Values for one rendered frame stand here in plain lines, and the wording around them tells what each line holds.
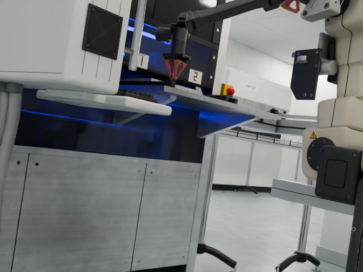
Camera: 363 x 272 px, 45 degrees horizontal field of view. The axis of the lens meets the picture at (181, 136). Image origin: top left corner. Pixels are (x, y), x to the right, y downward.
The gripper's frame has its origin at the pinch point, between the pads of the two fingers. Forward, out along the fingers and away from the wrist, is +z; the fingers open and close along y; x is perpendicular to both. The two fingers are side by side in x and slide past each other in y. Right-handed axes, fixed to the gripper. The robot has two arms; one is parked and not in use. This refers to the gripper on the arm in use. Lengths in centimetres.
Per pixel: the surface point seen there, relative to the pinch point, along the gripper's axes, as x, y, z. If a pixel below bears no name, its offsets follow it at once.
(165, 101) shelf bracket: 13.3, -7.2, 11.1
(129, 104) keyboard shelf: 49, -20, 17
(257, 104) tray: -30.2, -24.9, 4.1
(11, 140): 61, 12, 32
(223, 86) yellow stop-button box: -57, 6, -7
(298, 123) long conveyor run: -121, -16, 2
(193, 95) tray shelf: 10.8, -16.9, 8.0
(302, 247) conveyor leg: -123, -29, 77
